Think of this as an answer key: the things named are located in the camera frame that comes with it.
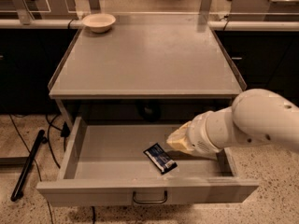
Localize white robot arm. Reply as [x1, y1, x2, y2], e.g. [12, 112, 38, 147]
[166, 89, 299, 157]

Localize metal drawer handle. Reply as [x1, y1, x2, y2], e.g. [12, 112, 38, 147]
[132, 190, 168, 205]

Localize blue rxbar wrapper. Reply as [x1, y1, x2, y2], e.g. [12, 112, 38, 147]
[144, 143, 178, 175]

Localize grey counter cabinet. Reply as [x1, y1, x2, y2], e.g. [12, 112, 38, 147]
[49, 14, 246, 125]

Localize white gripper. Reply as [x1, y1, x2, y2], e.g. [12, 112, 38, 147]
[166, 111, 221, 156]

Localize grey open drawer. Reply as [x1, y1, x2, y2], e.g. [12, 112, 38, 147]
[37, 117, 259, 206]

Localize black floor cable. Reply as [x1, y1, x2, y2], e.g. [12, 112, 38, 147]
[8, 113, 70, 224]

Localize black bar on floor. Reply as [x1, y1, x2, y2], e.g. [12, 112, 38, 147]
[10, 130, 45, 202]

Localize white bowl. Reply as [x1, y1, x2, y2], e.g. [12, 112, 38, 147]
[82, 13, 116, 34]

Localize white horizontal rail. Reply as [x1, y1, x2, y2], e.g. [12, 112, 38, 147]
[0, 20, 299, 32]

